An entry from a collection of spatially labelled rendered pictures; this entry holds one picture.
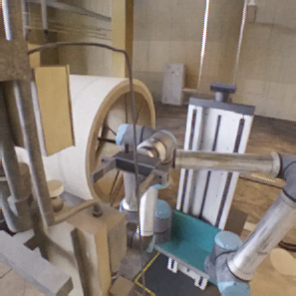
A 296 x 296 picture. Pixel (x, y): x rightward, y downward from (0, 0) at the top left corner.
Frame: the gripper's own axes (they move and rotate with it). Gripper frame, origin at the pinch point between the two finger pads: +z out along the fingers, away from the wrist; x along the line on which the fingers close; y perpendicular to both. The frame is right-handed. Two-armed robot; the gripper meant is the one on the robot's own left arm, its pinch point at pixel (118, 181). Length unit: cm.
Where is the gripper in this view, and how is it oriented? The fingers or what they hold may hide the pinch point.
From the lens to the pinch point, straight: 51.8
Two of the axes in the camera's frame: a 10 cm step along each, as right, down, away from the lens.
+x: 9.0, 2.1, -3.8
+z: -4.3, 3.4, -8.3
